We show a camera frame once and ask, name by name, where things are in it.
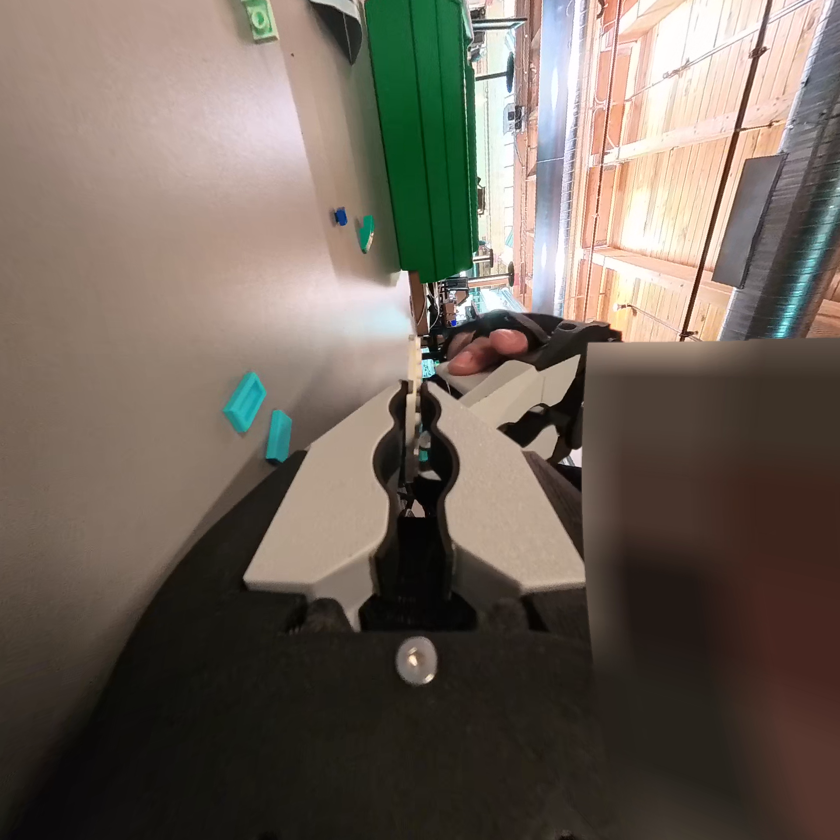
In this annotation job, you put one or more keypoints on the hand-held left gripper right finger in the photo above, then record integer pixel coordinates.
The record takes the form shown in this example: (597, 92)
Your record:
(505, 518)

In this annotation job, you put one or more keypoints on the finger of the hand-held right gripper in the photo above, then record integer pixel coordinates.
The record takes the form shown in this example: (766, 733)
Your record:
(518, 394)

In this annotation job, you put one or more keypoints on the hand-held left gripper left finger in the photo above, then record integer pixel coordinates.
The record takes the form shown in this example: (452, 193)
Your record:
(321, 505)

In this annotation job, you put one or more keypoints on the round white lego plate assembly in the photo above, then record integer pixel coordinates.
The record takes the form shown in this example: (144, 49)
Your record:
(413, 374)

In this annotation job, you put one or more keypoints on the small blue lego brick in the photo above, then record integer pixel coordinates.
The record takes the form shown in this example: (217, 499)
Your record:
(340, 216)

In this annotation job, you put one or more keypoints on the turquoise lego tile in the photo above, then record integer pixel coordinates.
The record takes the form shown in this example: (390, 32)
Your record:
(244, 401)
(278, 436)

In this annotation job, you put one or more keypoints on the green quarter-round lego piece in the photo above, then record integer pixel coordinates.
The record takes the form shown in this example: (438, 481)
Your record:
(366, 233)

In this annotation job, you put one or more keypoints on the lego instruction booklet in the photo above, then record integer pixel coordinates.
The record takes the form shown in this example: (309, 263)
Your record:
(341, 26)

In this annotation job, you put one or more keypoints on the light green square lego plate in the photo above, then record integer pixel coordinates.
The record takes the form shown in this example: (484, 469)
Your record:
(258, 19)

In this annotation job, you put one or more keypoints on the person's right hand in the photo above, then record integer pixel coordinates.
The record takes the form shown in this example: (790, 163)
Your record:
(489, 354)

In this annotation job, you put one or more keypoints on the black ceiling panel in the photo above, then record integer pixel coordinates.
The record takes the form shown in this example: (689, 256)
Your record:
(748, 220)

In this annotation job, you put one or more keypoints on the green storage box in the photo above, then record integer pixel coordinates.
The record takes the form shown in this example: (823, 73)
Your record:
(426, 138)

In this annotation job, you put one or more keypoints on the silver ventilation duct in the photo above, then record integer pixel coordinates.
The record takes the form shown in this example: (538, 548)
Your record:
(787, 197)

